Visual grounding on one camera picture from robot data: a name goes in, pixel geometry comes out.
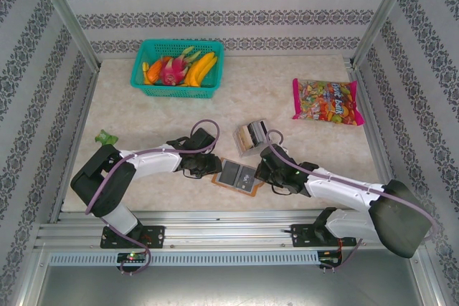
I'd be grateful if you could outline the aluminium mounting rail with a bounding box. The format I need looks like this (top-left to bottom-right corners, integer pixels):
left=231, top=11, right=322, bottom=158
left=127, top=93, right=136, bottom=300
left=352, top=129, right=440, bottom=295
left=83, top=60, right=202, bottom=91
left=34, top=209, right=420, bottom=249

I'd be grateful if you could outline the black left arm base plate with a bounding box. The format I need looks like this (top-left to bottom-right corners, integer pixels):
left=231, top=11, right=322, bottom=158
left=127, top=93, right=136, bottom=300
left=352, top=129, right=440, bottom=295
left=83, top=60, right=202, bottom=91
left=100, top=225, right=166, bottom=249

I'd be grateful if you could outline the small circuit board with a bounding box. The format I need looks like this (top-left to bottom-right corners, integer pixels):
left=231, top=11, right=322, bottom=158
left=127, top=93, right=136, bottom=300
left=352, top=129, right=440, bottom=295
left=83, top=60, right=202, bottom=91
left=117, top=252, right=148, bottom=264
left=318, top=252, right=342, bottom=266

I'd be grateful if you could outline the black card stack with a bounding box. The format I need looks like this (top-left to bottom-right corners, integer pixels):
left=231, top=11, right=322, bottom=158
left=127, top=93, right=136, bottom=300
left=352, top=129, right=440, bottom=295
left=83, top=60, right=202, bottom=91
left=247, top=123, right=267, bottom=148

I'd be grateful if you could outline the beige card stack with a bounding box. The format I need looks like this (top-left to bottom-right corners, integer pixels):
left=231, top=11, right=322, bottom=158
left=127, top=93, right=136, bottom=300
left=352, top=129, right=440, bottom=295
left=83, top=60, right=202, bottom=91
left=237, top=130, right=252, bottom=153

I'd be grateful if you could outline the aluminium side rail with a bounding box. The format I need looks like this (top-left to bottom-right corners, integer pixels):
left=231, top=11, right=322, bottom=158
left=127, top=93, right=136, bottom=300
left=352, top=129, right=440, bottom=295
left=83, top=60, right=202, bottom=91
left=49, top=68, right=102, bottom=224
left=348, top=64, right=409, bottom=220

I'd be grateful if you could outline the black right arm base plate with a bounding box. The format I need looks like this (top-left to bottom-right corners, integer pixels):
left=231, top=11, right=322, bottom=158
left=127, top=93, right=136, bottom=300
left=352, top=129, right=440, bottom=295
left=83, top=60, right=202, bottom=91
left=290, top=223, right=356, bottom=249

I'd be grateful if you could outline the teal plastic basket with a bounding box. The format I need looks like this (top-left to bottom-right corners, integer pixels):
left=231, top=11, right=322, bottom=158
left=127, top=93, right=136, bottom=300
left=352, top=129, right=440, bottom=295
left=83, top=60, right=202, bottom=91
left=129, top=39, right=225, bottom=100

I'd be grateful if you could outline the pink dragon fruit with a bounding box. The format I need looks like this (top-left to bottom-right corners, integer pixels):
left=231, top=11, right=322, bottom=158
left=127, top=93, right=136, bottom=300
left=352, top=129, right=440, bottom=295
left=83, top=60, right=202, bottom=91
left=159, top=46, right=202, bottom=87

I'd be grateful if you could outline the pink fruit candy bag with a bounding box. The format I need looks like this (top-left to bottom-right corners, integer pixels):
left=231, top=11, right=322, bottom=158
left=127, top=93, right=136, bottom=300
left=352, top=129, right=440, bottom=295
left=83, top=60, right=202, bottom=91
left=290, top=77, right=365, bottom=127

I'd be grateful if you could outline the slotted grey cable duct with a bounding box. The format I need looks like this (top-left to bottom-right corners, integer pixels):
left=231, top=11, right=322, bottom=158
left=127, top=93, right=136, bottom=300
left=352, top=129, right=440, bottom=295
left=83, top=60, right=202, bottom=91
left=48, top=251, right=320, bottom=267

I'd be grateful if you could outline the silver grey credit card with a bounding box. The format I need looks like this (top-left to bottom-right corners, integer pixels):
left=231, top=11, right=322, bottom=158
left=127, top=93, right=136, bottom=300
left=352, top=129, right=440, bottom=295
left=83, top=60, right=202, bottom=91
left=219, top=160, right=243, bottom=188

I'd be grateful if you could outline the orange fruit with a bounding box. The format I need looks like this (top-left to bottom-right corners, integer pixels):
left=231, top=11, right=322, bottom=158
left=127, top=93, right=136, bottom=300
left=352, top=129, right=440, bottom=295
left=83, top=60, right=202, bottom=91
left=146, top=59, right=164, bottom=84

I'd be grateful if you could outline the small green toy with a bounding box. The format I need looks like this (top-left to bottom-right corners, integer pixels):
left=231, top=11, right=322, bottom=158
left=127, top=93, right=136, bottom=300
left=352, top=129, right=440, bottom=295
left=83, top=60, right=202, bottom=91
left=94, top=129, right=118, bottom=148

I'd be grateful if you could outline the yellow banana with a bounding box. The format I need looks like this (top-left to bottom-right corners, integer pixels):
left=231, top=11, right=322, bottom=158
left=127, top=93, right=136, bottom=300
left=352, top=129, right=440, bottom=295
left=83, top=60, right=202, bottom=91
left=196, top=57, right=219, bottom=87
left=184, top=52, right=217, bottom=87

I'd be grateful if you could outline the aluminium frame post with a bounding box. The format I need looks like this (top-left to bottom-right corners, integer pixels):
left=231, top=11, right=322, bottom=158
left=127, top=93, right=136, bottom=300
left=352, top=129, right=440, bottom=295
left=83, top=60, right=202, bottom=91
left=351, top=0, right=420, bottom=67
left=30, top=0, right=101, bottom=71

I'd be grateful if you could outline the grey metal sheet panel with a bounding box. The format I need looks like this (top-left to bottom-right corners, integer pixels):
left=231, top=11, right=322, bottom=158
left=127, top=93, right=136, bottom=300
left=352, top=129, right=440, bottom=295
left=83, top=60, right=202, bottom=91
left=21, top=248, right=443, bottom=306

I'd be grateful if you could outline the dark grey visa card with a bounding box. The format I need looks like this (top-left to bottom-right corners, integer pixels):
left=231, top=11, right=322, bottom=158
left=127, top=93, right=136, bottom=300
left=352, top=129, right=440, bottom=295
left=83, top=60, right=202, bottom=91
left=235, top=165, right=258, bottom=191

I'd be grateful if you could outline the orange leather card holder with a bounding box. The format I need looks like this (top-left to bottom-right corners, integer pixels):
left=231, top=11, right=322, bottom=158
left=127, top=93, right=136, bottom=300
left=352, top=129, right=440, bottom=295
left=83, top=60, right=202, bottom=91
left=210, top=157, right=267, bottom=199

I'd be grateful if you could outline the clear acrylic card box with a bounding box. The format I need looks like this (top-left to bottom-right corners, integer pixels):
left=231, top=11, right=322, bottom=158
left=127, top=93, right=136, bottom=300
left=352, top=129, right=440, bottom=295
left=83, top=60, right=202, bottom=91
left=232, top=118, right=269, bottom=159

